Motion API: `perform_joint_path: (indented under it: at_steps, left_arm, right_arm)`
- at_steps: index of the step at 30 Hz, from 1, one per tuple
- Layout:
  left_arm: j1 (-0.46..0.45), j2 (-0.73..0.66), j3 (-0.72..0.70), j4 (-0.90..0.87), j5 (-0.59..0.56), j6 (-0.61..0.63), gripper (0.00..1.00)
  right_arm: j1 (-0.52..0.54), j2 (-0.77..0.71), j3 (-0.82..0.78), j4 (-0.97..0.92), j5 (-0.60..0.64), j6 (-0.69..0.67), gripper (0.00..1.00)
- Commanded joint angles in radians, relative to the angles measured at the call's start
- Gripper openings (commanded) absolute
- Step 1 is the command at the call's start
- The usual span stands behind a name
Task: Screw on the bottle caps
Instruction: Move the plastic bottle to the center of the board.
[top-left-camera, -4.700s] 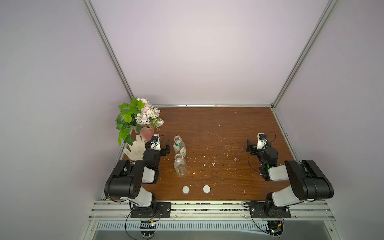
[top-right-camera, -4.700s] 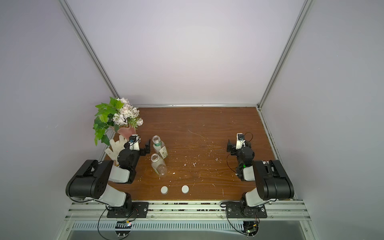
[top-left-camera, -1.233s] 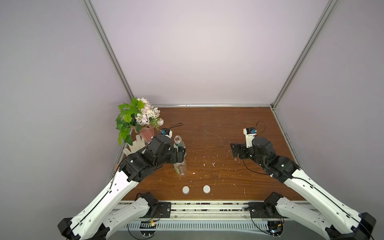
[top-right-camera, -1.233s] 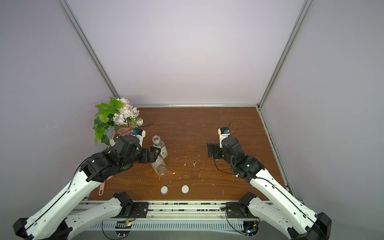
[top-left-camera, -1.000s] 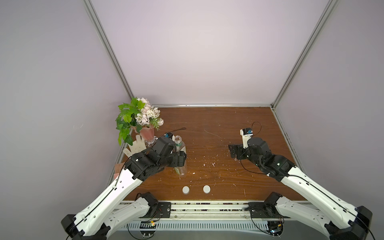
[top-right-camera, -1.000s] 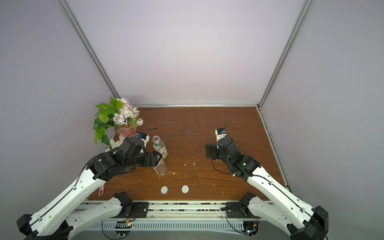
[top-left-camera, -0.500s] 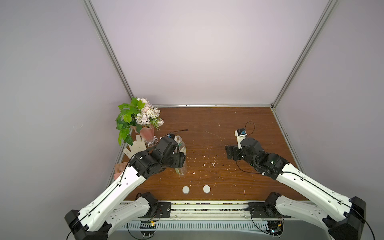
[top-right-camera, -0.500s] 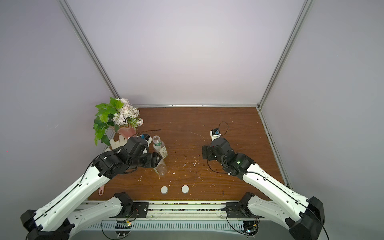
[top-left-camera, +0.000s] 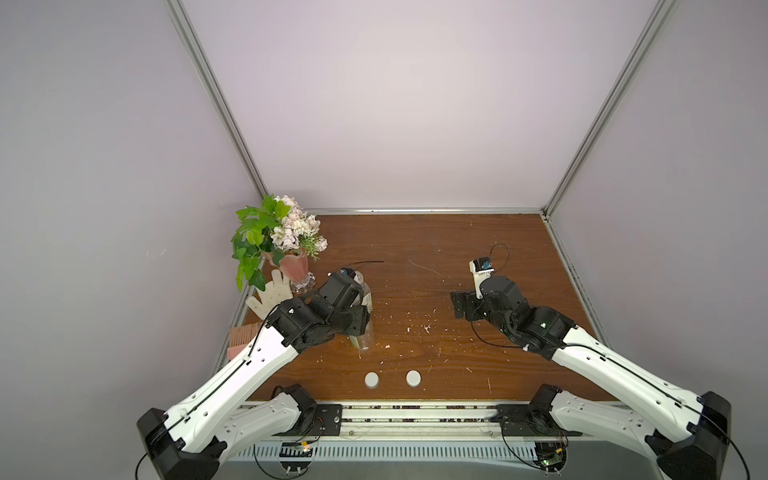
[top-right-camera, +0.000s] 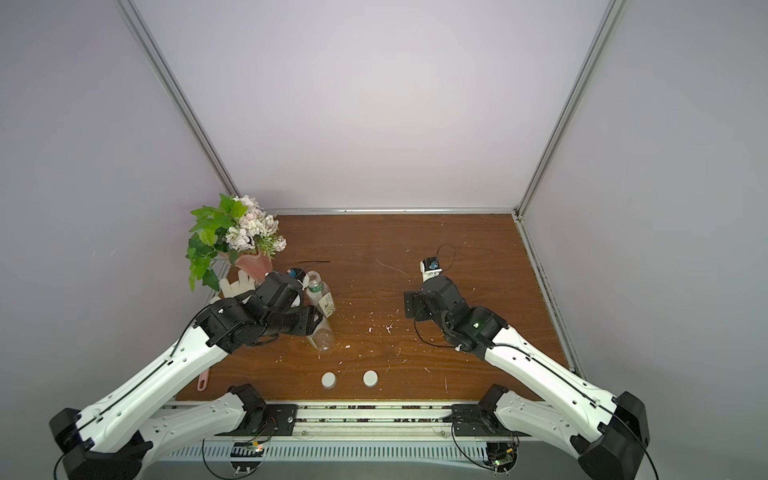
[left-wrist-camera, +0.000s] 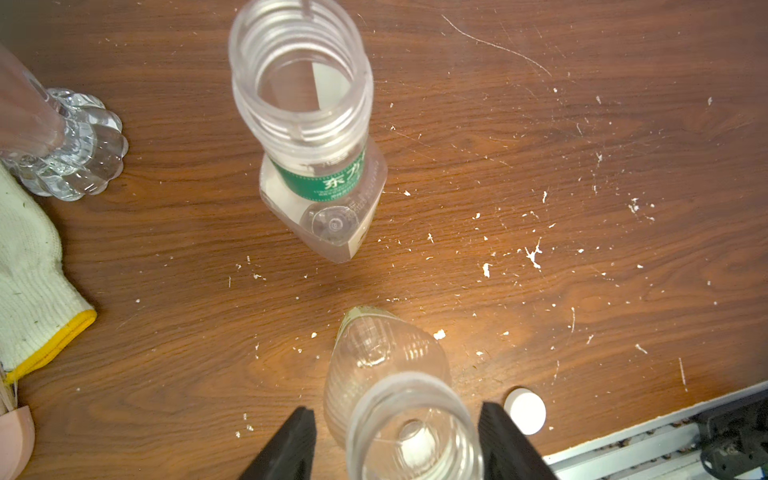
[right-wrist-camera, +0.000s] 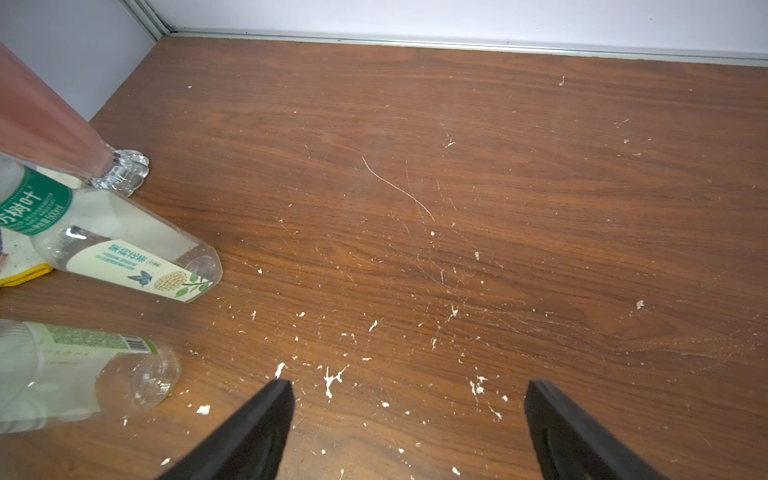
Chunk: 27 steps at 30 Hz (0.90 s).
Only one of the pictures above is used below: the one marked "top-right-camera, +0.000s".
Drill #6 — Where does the white bottle cap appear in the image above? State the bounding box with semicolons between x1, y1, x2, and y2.
321;372;337;389
362;370;379;388

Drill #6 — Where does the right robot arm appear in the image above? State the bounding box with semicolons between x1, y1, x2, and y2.
404;276;650;479

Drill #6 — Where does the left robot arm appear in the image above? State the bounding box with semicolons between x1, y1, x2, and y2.
49;268;322;479

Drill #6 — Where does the labelled clear plastic bottle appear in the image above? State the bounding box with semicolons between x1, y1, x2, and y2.
306;271;336;318

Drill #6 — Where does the pink glass vase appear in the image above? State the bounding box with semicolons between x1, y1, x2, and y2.
235;253;273;284

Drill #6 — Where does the white knitted work glove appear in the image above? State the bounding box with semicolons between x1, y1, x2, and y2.
218;268;257;299

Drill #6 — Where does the artificial flower bouquet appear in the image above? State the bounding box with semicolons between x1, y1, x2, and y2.
186;194;287;291

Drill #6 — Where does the pink brush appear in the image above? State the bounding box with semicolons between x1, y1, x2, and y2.
196;369;210;392

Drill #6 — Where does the left electronics board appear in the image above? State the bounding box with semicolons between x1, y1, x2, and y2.
229;442;264;478

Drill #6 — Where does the electronics board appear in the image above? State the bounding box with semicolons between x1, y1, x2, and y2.
229;442;264;478
486;442;519;475

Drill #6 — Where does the right electronics board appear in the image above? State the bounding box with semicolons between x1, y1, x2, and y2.
486;442;519;475

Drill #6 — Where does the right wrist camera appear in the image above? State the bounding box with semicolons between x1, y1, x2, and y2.
419;257;443;282

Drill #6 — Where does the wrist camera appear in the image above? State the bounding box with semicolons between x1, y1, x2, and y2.
419;257;443;282
287;267;306;283

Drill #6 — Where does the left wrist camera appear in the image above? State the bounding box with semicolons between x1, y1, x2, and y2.
287;267;306;283

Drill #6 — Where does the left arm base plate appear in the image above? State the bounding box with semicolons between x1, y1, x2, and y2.
218;404;298;437

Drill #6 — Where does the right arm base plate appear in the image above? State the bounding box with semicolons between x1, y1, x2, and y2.
443;404;525;438

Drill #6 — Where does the aluminium front rail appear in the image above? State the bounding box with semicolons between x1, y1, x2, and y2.
128;400;577;444

